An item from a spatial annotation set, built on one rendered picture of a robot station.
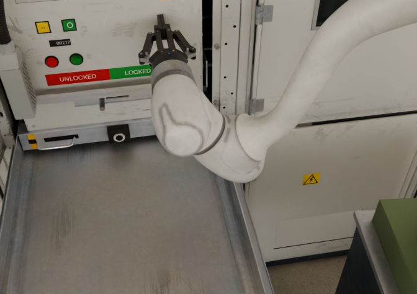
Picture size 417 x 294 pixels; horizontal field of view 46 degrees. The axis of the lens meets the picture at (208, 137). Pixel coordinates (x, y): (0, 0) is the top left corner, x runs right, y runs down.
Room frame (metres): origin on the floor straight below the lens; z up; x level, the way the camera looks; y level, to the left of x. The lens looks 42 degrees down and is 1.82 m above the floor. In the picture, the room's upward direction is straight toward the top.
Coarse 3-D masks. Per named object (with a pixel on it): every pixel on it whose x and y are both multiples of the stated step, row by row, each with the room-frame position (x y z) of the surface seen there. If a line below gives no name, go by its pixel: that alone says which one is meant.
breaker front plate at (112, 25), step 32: (64, 0) 1.04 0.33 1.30; (96, 0) 1.05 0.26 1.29; (128, 0) 1.07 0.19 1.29; (160, 0) 1.08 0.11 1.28; (192, 0) 1.09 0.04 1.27; (32, 32) 1.03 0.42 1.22; (64, 32) 1.04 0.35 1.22; (96, 32) 1.05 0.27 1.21; (128, 32) 1.06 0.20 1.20; (192, 32) 1.09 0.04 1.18; (32, 64) 1.02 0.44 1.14; (64, 64) 1.04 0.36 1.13; (96, 64) 1.05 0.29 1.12; (128, 64) 1.06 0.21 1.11; (192, 64) 1.09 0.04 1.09; (128, 96) 1.06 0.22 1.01; (32, 128) 1.01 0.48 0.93
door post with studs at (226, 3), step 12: (216, 0) 1.14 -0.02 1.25; (228, 0) 1.15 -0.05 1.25; (216, 12) 1.14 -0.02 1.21; (228, 12) 1.15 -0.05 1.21; (216, 24) 1.14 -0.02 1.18; (228, 24) 1.15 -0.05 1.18; (216, 36) 1.14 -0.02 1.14; (228, 36) 1.15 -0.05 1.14; (216, 48) 1.13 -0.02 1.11; (228, 48) 1.15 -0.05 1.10; (216, 60) 1.14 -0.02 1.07; (228, 60) 1.15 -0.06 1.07; (216, 72) 1.14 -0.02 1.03; (228, 72) 1.15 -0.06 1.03; (216, 84) 1.14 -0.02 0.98; (228, 84) 1.15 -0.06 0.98; (216, 96) 1.14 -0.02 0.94; (228, 96) 1.15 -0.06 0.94; (216, 108) 1.14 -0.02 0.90; (228, 108) 1.15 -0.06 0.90
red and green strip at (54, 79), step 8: (72, 72) 1.04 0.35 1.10; (80, 72) 1.04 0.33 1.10; (88, 72) 1.04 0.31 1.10; (96, 72) 1.05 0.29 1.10; (104, 72) 1.05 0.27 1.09; (112, 72) 1.05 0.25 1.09; (120, 72) 1.06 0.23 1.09; (128, 72) 1.06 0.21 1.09; (136, 72) 1.07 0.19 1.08; (144, 72) 1.07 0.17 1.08; (48, 80) 1.03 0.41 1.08; (56, 80) 1.03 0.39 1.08; (64, 80) 1.03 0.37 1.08; (72, 80) 1.04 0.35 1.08; (80, 80) 1.04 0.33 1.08; (88, 80) 1.04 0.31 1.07; (96, 80) 1.05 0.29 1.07; (104, 80) 1.05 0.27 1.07
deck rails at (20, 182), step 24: (24, 168) 0.94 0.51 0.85; (24, 192) 0.85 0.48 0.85; (24, 216) 0.77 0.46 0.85; (240, 216) 0.74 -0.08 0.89; (0, 240) 0.66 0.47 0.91; (240, 240) 0.70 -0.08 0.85; (0, 264) 0.61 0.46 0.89; (240, 264) 0.63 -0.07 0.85; (0, 288) 0.56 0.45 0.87; (264, 288) 0.53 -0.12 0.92
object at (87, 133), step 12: (120, 120) 1.06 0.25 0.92; (132, 120) 1.06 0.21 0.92; (144, 120) 1.06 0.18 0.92; (24, 132) 1.01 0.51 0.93; (36, 132) 1.01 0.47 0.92; (48, 132) 1.01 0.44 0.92; (60, 132) 1.01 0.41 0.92; (72, 132) 1.02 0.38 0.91; (84, 132) 1.03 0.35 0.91; (96, 132) 1.03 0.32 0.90; (132, 132) 1.05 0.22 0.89; (144, 132) 1.05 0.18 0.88; (24, 144) 1.00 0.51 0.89; (48, 144) 1.01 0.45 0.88; (60, 144) 1.01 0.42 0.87
